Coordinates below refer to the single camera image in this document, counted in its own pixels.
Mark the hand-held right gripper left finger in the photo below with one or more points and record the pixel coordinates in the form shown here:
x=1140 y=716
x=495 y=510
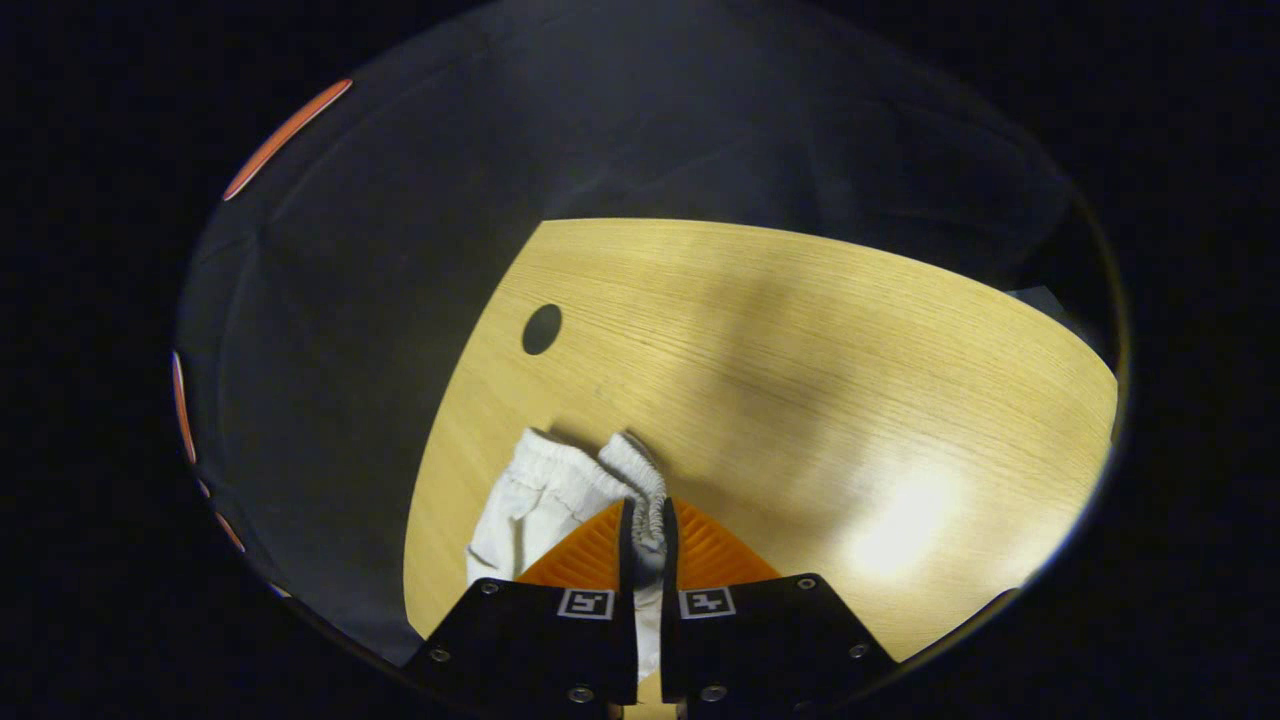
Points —
x=628 y=560

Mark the white jeans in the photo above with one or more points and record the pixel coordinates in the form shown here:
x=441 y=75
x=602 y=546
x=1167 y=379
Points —
x=540 y=490

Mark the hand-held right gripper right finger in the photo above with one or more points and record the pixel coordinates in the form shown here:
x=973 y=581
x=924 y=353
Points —
x=670 y=570

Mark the black backdrop cloth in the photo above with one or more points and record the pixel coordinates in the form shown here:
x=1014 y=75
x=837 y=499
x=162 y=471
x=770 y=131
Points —
x=400 y=250

